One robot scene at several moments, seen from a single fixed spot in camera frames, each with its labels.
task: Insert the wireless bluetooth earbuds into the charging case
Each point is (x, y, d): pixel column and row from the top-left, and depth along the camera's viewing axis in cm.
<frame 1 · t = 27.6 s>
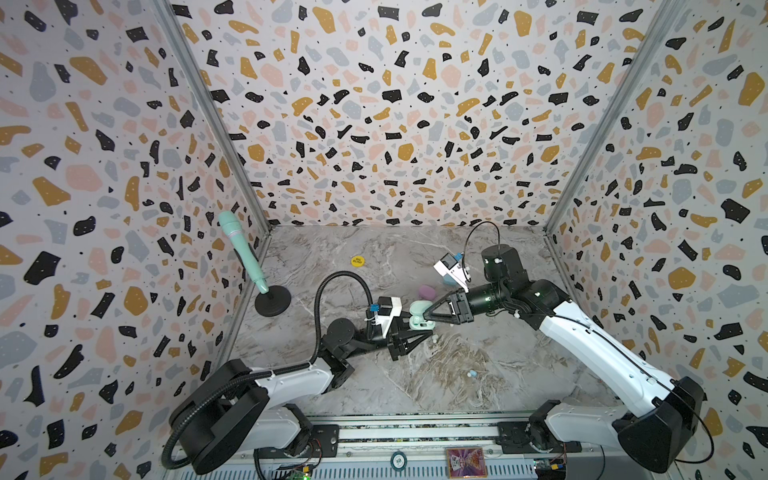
left hand: (433, 327, 66), fingers open
right hand: (429, 313, 64), fingers open
mint green microphone: (230, 226, 78), point 33 cm above the table
black round microphone stand: (274, 302, 100), on the table
yellow big blind chip: (358, 261, 112), on the table
blue earbud near front: (473, 373, 87), on the table

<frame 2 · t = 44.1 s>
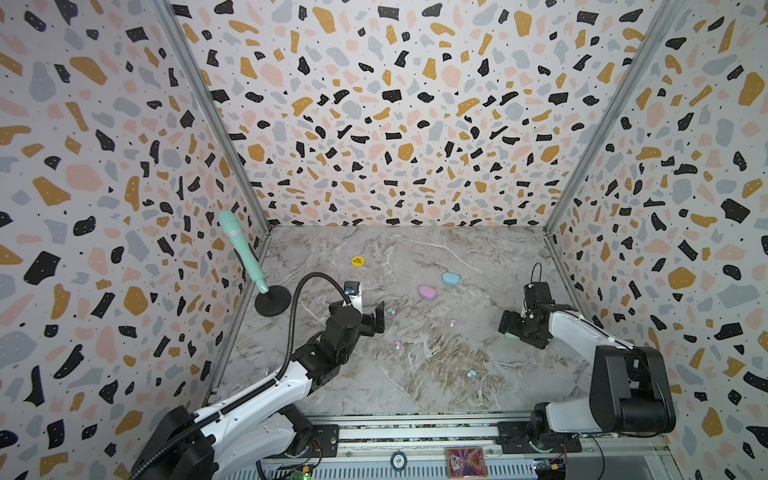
left hand: (373, 298, 80), fingers open
right hand: (514, 325, 92), fingers open
the named things where they were.

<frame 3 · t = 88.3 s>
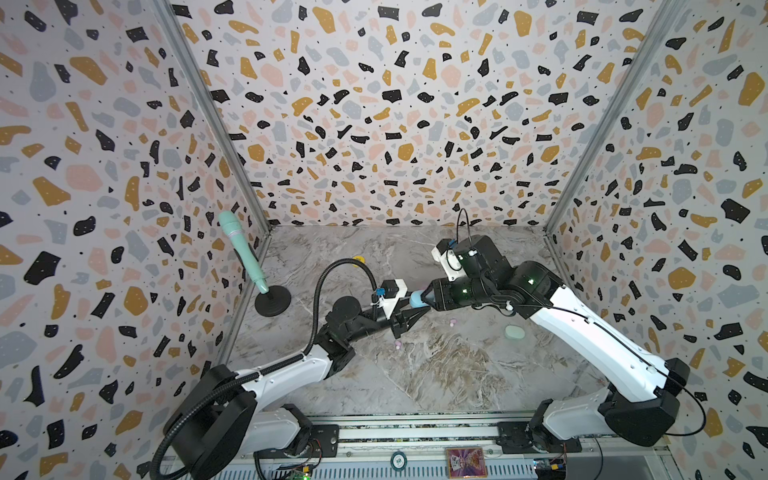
left hand: (429, 299, 69), fingers open
right hand: (424, 293, 66), fingers open
mint green earbud case: (512, 335, 92), point 3 cm above the table
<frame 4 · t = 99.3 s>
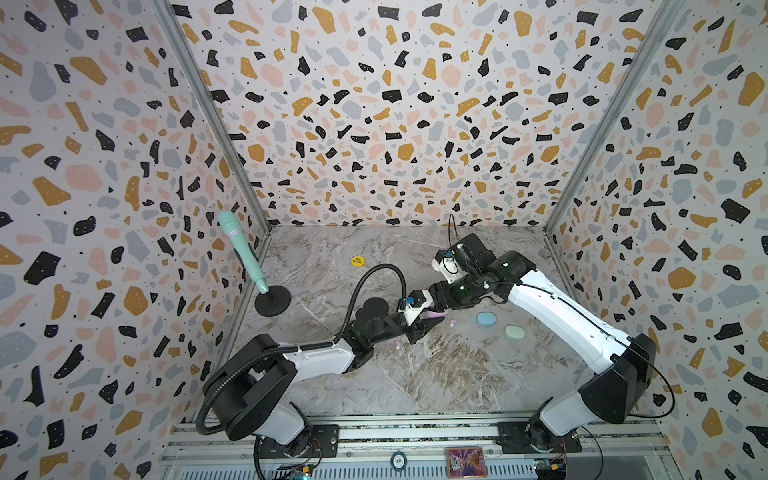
left hand: (444, 308, 75), fingers open
right hand: (432, 300, 74), fingers open
blue earbud case: (486, 319, 97), point 2 cm above the table
